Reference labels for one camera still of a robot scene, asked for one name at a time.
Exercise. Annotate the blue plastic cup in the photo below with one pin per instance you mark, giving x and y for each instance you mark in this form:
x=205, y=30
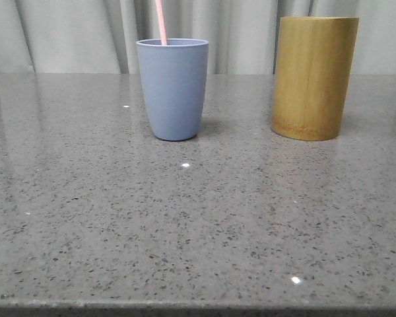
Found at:
x=173, y=78

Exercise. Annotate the pink chopstick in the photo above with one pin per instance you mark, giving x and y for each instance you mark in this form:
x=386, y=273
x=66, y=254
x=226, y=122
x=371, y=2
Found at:
x=161, y=23

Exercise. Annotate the bamboo wooden cup holder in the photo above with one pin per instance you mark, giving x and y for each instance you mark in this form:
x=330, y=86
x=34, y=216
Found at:
x=314, y=58

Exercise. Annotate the grey pleated curtain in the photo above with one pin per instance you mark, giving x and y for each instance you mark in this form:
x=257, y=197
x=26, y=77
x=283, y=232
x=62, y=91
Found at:
x=101, y=36

